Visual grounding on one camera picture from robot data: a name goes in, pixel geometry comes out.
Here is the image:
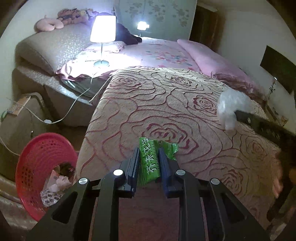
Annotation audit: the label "pink folded quilt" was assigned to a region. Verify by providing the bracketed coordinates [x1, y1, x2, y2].
[177, 39, 264, 101]

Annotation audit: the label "floral wardrobe door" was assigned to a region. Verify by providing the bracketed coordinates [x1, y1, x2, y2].
[114, 0, 197, 41]

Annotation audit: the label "pink plastic mesh basket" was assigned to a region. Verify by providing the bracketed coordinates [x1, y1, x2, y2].
[15, 133, 78, 221]

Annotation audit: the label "small night light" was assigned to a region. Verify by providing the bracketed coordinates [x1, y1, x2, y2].
[137, 21, 149, 31]

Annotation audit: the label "dark brown paper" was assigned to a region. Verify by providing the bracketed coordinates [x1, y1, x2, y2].
[59, 162, 75, 180]

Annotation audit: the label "white charger cable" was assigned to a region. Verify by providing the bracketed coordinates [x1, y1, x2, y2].
[6, 74, 114, 125]

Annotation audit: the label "grey patterned headboard cushion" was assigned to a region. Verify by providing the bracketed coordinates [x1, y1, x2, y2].
[16, 24, 91, 76]

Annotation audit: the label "dark clothing heap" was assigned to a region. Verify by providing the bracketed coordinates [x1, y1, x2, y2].
[99, 13, 142, 45]

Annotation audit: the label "brown plush toys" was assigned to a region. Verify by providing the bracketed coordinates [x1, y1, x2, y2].
[57, 8, 99, 25]

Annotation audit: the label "brown bedside cabinet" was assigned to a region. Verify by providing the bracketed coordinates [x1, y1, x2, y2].
[1, 92, 59, 181]

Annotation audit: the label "floral pink bed sheet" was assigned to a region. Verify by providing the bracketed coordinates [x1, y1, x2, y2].
[56, 37, 201, 81]

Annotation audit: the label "rose patterned bed blanket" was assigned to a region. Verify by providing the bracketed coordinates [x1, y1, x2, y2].
[76, 67, 280, 240]

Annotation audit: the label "clear plastic bag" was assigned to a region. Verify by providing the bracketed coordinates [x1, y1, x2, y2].
[217, 88, 252, 131]

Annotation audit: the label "pink neck pillow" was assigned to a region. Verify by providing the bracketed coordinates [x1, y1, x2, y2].
[34, 16, 64, 32]

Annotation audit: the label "white table lamp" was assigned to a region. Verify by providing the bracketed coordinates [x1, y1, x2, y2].
[90, 15, 116, 67]

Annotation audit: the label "white tissue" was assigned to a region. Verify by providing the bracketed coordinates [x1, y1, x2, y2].
[56, 175, 72, 190]

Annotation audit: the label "green snack packet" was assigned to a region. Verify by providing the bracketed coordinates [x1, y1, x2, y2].
[138, 137, 179, 186]

